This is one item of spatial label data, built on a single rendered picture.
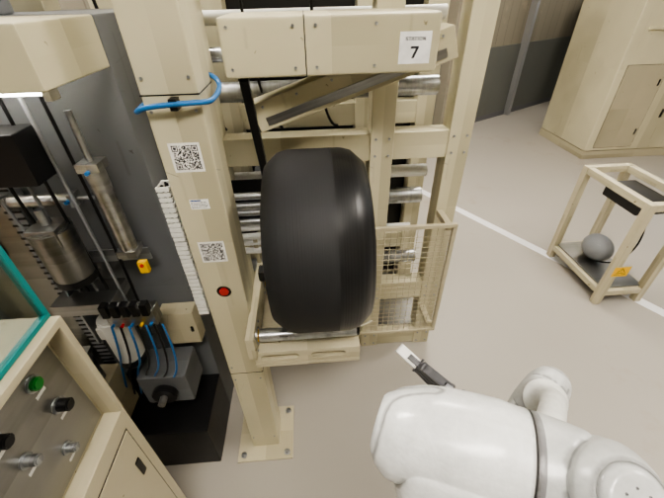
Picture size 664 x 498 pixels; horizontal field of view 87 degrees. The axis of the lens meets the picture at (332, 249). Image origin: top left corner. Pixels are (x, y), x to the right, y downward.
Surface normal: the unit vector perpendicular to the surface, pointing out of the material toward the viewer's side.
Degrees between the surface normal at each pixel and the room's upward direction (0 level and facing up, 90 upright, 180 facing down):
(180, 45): 90
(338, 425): 0
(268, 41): 90
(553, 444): 10
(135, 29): 90
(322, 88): 90
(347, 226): 49
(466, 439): 21
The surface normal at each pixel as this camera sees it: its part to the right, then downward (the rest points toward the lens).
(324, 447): -0.02, -0.80
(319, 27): 0.07, 0.59
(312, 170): 0.00, -0.60
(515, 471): -0.10, -0.29
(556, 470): -0.31, -0.48
